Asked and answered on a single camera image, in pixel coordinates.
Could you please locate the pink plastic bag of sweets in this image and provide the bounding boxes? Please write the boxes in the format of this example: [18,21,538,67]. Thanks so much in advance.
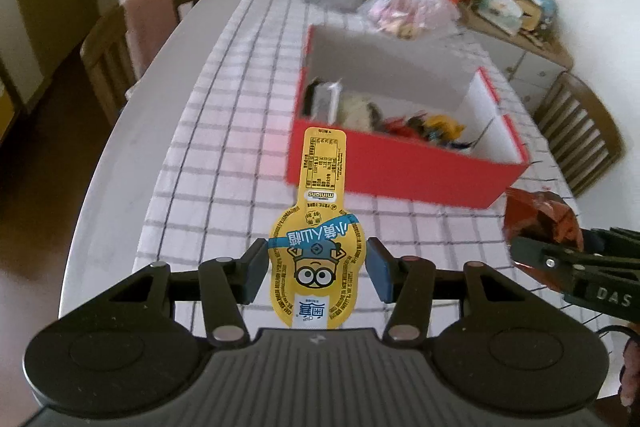
[357,0,461,40]

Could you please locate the pink towel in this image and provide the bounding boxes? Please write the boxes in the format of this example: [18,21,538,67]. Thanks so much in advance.
[122,0,178,75]

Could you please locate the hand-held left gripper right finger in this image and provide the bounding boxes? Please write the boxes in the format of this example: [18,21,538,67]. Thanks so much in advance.
[365,236,541,348]

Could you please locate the person's right hand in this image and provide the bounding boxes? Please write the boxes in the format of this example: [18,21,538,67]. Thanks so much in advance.
[620,334,640,408]

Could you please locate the red cardboard box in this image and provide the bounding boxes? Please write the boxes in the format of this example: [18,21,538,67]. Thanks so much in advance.
[285,24,531,210]

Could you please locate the black cable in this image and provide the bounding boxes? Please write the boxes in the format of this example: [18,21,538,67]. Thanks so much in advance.
[595,322,640,338]

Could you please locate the yellow cartoon snack packet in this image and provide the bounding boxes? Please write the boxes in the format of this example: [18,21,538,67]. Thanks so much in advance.
[267,127,368,330]

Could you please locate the brown red snack bag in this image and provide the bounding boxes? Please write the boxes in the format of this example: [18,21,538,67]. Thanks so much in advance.
[502,188,583,290]

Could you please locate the green tissue box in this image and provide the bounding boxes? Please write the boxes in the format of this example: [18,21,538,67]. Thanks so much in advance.
[482,0,523,30]

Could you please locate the yellow blue snack packet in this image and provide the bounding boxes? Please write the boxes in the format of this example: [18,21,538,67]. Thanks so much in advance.
[422,114,473,150]

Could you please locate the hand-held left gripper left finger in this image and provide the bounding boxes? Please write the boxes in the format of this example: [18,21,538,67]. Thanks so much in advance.
[100,237,271,348]

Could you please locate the cream snack bag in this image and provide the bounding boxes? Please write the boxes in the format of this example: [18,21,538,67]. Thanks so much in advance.
[340,92,383,130]

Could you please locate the silver foil snack packet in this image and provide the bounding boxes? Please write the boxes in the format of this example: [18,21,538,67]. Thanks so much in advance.
[305,79,343,122]

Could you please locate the wooden chair with towel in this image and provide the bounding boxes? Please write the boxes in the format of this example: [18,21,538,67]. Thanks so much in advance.
[80,0,206,128]

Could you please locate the white checkered tablecloth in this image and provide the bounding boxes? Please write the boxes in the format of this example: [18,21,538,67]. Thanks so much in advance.
[132,0,616,338]

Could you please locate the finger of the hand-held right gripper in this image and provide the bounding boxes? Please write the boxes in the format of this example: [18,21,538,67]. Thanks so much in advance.
[509,234,588,280]
[580,227,640,258]

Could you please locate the wooden slatted chair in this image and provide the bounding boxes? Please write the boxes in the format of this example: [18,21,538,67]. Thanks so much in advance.
[532,72,626,200]

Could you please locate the white cabinet with wooden top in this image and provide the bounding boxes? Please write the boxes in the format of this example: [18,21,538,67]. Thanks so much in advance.
[457,2,573,98]

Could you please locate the red checked-edge snack packet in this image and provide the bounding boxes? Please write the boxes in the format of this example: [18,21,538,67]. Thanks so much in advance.
[382,114,426,140]

